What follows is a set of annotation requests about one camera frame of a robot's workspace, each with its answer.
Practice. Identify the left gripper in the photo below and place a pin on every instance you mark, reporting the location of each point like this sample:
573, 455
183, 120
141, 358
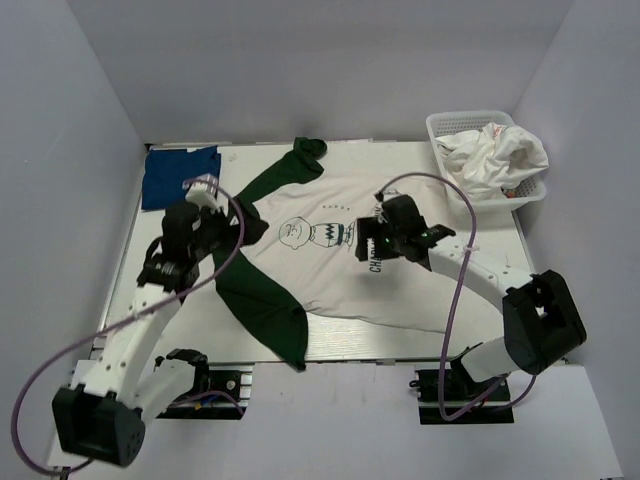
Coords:
253, 228

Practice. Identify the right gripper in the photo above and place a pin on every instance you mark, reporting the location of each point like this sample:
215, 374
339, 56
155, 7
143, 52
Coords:
372, 228

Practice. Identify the white green raglan t-shirt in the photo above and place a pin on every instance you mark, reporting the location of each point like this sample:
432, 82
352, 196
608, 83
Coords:
305, 262

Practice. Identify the white printed t-shirt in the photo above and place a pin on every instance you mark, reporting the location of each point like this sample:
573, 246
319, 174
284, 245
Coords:
485, 163

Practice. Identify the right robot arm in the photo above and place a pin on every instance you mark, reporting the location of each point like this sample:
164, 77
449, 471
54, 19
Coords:
541, 323

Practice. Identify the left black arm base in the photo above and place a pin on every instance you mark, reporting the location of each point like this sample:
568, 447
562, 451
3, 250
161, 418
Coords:
227, 397

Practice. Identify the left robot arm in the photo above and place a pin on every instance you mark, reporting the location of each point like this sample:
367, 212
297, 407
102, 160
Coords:
105, 416

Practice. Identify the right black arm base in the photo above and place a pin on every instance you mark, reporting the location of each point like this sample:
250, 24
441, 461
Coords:
494, 410

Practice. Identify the folded blue t-shirt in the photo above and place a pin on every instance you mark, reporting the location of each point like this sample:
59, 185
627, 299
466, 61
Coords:
167, 169

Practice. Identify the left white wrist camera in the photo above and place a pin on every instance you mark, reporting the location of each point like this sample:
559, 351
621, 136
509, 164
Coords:
202, 191

